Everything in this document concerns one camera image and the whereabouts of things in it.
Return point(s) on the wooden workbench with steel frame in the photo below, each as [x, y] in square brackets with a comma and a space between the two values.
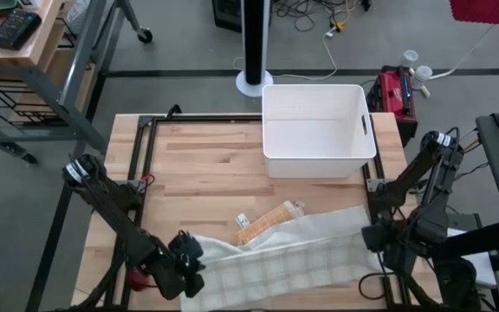
[24, 47]

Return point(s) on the yellow checked towel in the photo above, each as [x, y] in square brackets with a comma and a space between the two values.
[267, 223]

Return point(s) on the white perforated plastic basket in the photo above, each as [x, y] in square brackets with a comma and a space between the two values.
[319, 130]

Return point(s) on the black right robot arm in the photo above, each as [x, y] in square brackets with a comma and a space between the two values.
[431, 173]

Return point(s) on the small red round object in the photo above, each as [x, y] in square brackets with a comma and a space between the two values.
[137, 279]

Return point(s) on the black caster wheel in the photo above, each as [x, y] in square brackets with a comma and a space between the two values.
[145, 35]

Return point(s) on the cream towel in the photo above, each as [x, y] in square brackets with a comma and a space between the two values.
[284, 268]

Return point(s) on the white plastic jar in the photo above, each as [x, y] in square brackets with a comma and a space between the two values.
[422, 76]
[409, 58]

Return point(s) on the white paper sheet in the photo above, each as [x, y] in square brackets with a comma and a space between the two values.
[483, 264]

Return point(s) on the green tray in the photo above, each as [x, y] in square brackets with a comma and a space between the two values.
[2, 5]

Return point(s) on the black bag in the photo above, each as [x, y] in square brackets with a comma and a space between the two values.
[457, 281]

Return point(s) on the black keypad device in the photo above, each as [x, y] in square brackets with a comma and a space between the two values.
[15, 28]

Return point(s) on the black box on floor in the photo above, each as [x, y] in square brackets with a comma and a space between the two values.
[225, 13]

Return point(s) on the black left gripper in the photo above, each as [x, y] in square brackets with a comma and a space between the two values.
[180, 277]

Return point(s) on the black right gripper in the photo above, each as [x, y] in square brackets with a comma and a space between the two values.
[414, 238]

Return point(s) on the red tool bag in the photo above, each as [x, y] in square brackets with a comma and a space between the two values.
[392, 95]

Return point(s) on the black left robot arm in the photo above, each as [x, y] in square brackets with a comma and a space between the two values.
[111, 208]

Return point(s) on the red ribbed panel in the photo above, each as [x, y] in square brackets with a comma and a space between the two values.
[487, 11]

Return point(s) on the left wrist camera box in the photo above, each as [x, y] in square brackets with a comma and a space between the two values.
[184, 245]

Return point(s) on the white and black tower fan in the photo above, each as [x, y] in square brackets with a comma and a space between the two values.
[254, 43]

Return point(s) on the black aluminium table frame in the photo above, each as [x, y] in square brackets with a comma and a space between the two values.
[206, 117]

